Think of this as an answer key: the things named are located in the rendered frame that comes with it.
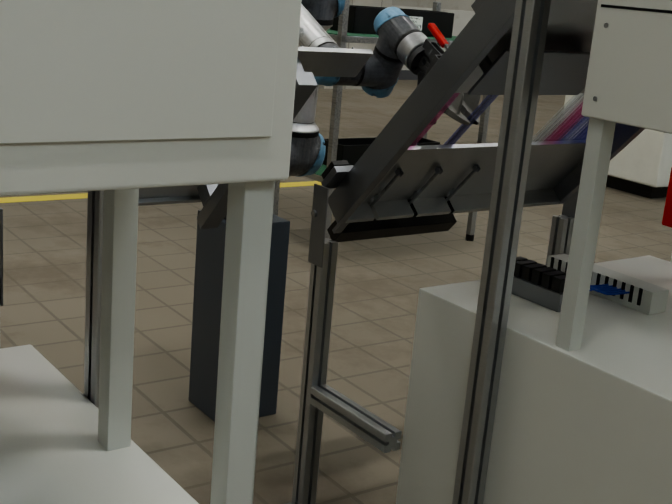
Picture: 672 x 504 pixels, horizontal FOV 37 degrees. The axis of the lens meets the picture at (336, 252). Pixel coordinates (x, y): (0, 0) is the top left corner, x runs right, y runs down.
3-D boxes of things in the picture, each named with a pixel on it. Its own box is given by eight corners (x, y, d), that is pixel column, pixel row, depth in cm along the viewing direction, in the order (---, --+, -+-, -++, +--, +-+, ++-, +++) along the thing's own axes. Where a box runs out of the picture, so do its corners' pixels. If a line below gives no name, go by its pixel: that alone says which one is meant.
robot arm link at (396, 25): (392, 35, 231) (406, 3, 225) (417, 63, 225) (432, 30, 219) (365, 35, 226) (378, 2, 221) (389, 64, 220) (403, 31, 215)
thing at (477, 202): (344, 223, 213) (332, 195, 216) (557, 204, 251) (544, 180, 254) (347, 220, 212) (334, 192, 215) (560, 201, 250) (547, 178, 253)
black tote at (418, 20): (353, 33, 433) (355, 6, 430) (329, 29, 446) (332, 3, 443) (451, 38, 466) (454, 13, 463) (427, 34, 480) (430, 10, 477)
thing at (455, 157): (342, 210, 213) (337, 197, 214) (555, 193, 251) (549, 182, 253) (387, 156, 199) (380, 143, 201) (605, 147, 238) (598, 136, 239)
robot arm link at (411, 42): (391, 60, 219) (419, 61, 224) (402, 72, 217) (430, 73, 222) (405, 31, 215) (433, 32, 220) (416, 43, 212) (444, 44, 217)
